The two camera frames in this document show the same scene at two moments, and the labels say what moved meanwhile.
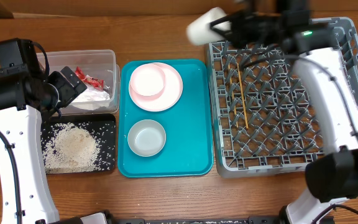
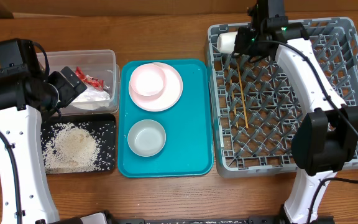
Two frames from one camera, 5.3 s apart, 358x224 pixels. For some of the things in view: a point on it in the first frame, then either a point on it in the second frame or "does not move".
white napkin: (91, 99) does not move
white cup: (200, 32) to (225, 42)
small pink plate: (147, 79) does not move
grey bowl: (146, 138) does not move
